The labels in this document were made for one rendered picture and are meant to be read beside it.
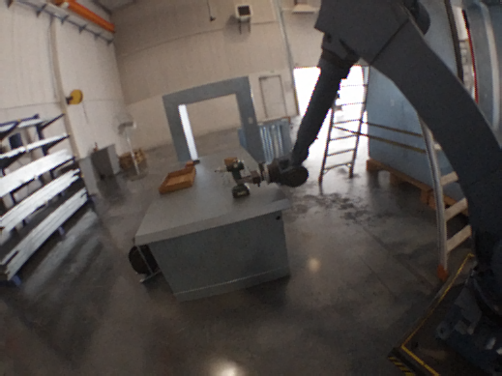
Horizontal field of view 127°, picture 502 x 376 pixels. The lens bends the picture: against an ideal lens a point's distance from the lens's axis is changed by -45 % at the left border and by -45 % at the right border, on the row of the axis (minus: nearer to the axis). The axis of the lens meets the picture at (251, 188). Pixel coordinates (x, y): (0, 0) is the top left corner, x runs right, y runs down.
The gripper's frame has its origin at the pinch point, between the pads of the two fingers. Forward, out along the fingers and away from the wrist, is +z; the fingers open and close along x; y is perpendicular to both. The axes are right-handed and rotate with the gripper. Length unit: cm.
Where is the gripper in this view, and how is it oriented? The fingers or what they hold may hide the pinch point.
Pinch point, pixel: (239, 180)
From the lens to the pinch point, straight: 146.9
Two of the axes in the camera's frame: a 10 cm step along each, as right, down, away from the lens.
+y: 1.9, 9.1, 3.8
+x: -1.4, -3.6, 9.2
